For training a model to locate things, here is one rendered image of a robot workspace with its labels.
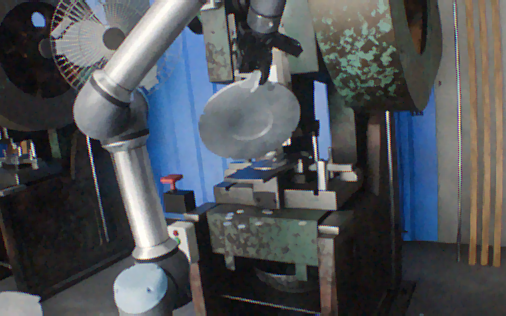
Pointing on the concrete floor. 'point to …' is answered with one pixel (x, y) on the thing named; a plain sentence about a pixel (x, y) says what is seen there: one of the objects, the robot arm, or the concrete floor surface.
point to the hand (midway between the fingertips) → (254, 86)
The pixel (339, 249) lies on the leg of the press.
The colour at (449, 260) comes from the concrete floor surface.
